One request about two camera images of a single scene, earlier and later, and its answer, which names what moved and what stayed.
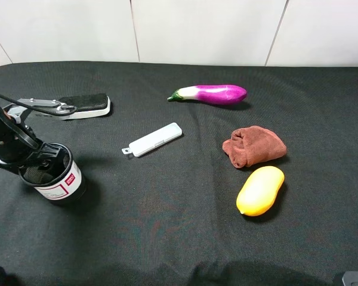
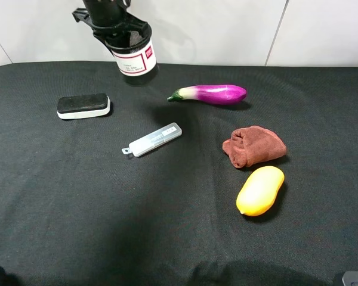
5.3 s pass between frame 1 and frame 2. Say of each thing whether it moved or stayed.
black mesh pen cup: moved
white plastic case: stayed
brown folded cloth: stayed
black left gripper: moved
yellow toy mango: stayed
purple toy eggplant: stayed
